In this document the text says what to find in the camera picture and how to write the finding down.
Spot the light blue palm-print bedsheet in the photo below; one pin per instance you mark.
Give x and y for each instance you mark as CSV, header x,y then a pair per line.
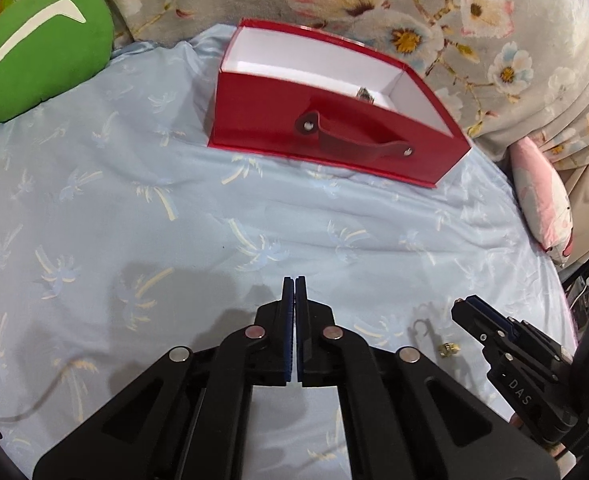
x,y
124,185

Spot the grey floral blanket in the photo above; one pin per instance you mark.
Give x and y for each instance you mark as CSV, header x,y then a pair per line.
x,y
474,35

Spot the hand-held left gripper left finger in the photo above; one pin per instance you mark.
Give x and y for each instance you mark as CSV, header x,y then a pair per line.
x,y
274,355

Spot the pink plush pillow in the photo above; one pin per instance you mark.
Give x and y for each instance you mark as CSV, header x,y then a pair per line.
x,y
544,195

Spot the green plush pillow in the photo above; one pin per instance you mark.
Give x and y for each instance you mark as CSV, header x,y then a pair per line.
x,y
39,70

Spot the silver hoop earring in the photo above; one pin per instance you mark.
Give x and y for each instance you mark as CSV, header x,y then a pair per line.
x,y
418,331

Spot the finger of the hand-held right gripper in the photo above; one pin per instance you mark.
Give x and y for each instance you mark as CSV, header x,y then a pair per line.
x,y
476,327
499,320

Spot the silver wristwatch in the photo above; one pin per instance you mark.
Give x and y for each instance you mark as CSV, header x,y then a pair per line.
x,y
364,95

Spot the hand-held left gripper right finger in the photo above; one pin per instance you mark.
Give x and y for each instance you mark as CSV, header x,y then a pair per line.
x,y
314,355

